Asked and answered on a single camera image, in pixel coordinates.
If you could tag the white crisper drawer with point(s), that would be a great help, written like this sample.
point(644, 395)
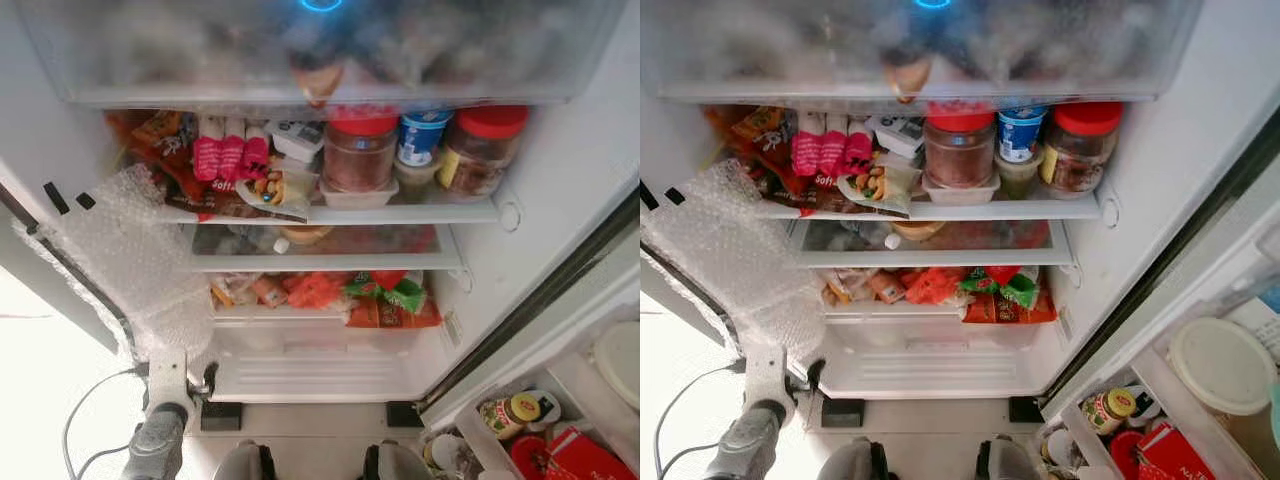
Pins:
point(320, 365)
point(930, 362)

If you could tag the glass fridge shelf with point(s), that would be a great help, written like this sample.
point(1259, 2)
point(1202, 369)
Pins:
point(400, 213)
point(1000, 209)

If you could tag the frosted translucent fridge drawer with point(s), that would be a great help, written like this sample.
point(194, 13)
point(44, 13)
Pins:
point(800, 50)
point(200, 50)

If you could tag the pink soft snack pack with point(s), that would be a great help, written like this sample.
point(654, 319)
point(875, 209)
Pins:
point(232, 155)
point(256, 155)
point(206, 155)
point(805, 150)
point(858, 150)
point(832, 150)

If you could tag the red bowl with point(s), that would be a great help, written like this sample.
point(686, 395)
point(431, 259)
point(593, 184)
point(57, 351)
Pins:
point(528, 460)
point(1126, 457)

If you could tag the red lid jar brown contents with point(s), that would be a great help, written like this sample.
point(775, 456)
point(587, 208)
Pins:
point(360, 155)
point(960, 150)

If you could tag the blue white yoghurt cup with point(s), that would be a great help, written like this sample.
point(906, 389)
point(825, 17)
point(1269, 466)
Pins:
point(1022, 134)
point(424, 138)

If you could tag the pale snack packet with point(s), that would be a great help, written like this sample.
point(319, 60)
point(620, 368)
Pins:
point(232, 290)
point(842, 288)

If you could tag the clear bubble wrap sheet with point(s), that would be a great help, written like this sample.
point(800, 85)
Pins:
point(730, 255)
point(120, 260)

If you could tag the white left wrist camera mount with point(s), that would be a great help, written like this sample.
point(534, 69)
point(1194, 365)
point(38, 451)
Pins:
point(770, 375)
point(167, 375)

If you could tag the clear shallow fridge drawer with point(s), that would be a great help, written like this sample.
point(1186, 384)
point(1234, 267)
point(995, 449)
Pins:
point(1000, 244)
point(380, 248)

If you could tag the black clip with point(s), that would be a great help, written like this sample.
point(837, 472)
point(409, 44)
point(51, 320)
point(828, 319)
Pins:
point(85, 200)
point(674, 196)

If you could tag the black white small tub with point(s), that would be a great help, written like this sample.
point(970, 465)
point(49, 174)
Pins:
point(1147, 402)
point(545, 405)

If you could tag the red lid jar yellow label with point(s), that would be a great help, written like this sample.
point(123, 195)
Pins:
point(1082, 148)
point(485, 150)

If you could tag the red orange snack bag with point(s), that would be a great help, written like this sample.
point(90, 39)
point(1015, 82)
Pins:
point(390, 316)
point(1005, 311)

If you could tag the greenish glass jar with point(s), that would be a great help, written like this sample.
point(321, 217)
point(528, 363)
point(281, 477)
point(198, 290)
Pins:
point(418, 180)
point(1018, 178)

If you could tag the silver robot right leg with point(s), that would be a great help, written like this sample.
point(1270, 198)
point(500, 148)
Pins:
point(1008, 460)
point(398, 460)

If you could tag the orange snack packet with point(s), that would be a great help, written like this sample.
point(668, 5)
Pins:
point(886, 287)
point(272, 291)

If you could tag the clear nut snack pack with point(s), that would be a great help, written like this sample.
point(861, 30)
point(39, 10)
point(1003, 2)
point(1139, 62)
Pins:
point(275, 188)
point(875, 185)

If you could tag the green snack pack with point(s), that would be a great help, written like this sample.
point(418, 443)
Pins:
point(400, 292)
point(1015, 288)

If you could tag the small white carton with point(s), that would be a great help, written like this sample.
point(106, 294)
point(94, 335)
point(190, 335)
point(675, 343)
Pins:
point(895, 136)
point(298, 140)

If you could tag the black fridge foot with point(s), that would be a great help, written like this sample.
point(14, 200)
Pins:
point(1026, 410)

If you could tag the white plastic food container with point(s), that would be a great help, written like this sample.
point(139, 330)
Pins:
point(960, 193)
point(358, 197)

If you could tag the white fridge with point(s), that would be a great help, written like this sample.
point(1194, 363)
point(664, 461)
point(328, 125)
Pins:
point(560, 200)
point(1160, 200)

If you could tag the small white jar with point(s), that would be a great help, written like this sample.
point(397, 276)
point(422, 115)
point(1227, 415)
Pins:
point(450, 455)
point(1057, 450)

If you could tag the brown bowl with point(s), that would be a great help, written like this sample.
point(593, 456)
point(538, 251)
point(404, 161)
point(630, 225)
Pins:
point(310, 234)
point(916, 231)

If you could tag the white round lid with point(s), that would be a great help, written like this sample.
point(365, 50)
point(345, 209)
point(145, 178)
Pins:
point(620, 365)
point(1222, 365)

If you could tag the orange printed snack pack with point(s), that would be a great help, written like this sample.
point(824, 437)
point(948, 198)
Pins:
point(760, 145)
point(160, 150)

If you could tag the red printed pack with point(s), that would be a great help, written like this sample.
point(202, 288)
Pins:
point(590, 460)
point(1175, 455)

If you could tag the red plastic bag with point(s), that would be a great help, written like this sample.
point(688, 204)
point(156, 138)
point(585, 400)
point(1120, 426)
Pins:
point(934, 286)
point(316, 290)

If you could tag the white fridge door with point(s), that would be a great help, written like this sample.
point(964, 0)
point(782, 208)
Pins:
point(560, 330)
point(1200, 290)

